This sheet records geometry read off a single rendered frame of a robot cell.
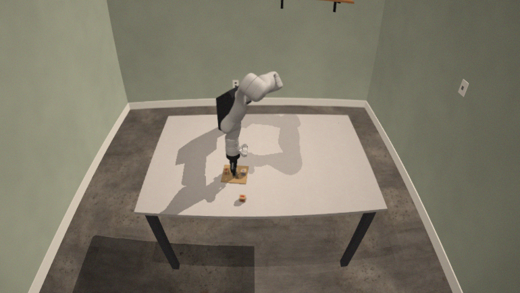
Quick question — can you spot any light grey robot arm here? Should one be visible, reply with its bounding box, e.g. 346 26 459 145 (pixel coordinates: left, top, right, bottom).
220 72 283 157

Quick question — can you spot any tan flat mat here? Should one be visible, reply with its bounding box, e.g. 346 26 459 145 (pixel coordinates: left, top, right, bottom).
221 165 249 184

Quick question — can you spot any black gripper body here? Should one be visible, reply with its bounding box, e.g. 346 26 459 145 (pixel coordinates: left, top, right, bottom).
226 154 240 166

